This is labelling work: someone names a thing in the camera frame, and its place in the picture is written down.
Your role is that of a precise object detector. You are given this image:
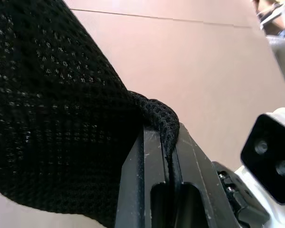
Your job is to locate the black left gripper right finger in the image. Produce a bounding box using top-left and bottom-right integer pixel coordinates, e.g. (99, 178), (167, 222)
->
(172, 123), (234, 228)

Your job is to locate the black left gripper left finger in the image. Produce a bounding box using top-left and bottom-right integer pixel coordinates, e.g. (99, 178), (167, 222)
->
(114, 123), (172, 228)

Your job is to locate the black mesh drawstring pouch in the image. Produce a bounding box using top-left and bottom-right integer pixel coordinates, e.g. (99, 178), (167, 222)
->
(0, 0), (181, 228)

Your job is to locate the white and brown background clutter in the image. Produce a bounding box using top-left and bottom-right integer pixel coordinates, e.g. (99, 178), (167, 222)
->
(253, 0), (285, 36)

